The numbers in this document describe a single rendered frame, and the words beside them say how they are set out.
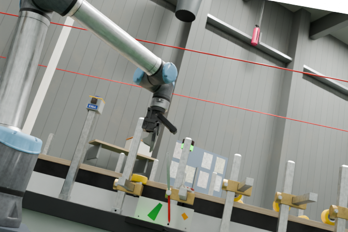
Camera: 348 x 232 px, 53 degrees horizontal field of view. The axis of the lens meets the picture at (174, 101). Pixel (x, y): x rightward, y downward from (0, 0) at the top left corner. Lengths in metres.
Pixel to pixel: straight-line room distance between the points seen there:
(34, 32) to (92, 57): 5.14
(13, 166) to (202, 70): 6.45
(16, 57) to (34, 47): 0.08
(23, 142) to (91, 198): 0.90
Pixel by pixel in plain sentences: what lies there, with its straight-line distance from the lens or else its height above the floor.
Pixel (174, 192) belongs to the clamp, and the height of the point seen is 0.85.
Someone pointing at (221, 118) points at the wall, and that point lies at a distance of 7.38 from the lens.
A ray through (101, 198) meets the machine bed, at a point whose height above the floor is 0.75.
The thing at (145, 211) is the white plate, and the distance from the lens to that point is 1.69.
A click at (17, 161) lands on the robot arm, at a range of 1.14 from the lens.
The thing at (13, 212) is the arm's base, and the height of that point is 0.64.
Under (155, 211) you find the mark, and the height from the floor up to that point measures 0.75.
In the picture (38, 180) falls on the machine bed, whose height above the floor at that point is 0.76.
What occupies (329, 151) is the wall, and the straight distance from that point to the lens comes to 9.43.
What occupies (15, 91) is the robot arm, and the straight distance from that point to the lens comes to 1.35.
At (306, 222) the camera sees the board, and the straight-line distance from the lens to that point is 1.98.
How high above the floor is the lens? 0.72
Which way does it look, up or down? 19 degrees up
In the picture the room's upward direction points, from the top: 15 degrees clockwise
